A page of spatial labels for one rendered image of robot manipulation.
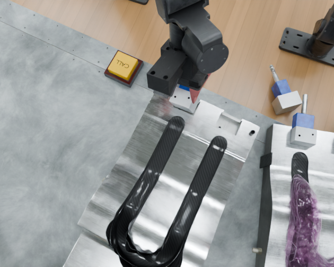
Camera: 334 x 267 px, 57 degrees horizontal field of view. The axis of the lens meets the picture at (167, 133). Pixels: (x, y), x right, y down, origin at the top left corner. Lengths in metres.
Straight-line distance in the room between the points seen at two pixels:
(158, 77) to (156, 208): 0.28
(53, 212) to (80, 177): 0.11
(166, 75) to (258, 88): 0.40
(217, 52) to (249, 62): 0.41
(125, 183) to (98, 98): 0.28
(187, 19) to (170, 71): 0.09
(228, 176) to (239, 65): 0.34
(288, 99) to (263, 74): 0.11
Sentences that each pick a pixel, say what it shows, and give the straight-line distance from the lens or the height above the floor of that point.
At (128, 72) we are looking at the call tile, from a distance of 0.84.
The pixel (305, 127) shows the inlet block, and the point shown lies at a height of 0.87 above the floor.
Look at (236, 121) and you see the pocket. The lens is 0.76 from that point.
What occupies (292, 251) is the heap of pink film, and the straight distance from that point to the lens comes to 0.74.
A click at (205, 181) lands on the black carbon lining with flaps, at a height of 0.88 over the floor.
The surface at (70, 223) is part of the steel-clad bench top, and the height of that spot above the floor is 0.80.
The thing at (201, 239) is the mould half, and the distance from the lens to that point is 0.67.
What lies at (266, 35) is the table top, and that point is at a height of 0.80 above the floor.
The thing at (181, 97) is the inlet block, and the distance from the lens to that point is 0.69.
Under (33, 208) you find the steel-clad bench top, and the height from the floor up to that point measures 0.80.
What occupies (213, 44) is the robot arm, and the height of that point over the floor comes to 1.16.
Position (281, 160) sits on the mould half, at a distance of 0.79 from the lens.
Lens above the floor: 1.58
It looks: 75 degrees down
